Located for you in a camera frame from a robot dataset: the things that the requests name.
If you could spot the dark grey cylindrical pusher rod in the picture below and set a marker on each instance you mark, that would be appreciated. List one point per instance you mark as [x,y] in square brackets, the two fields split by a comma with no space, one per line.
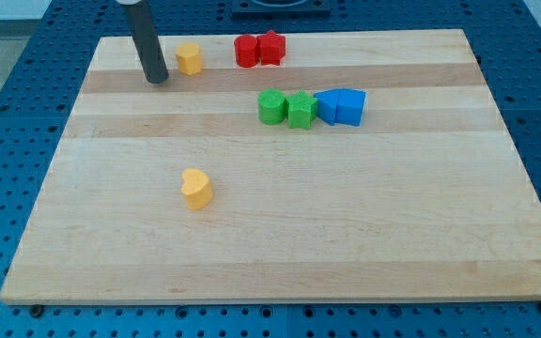
[145,38]

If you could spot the yellow hexagon block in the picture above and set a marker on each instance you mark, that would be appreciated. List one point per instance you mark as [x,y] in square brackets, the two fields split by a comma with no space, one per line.
[189,58]

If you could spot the red cylinder block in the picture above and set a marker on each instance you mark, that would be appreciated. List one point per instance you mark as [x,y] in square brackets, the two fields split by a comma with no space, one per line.
[246,50]

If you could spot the red star block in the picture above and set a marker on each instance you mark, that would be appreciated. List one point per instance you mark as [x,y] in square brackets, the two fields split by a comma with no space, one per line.
[272,48]

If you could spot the green cylinder block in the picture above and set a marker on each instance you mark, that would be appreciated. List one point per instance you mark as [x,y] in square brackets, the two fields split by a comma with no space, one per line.
[271,106]

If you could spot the yellow heart block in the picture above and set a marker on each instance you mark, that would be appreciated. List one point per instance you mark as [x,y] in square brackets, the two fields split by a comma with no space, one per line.
[196,188]

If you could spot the green star block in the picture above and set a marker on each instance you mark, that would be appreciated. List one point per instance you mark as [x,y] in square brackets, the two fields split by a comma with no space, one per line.
[301,110]

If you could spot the blue triangular block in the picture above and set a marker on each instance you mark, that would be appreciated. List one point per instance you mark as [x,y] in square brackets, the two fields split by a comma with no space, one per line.
[327,103]

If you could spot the blue pentagon block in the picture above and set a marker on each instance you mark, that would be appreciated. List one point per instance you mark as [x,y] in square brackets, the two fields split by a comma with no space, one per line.
[350,106]

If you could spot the light wooden board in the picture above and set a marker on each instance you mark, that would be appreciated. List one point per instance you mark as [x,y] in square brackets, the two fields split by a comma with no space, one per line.
[426,201]

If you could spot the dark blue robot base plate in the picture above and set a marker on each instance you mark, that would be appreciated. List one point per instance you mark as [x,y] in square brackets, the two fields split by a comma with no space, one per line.
[251,8]

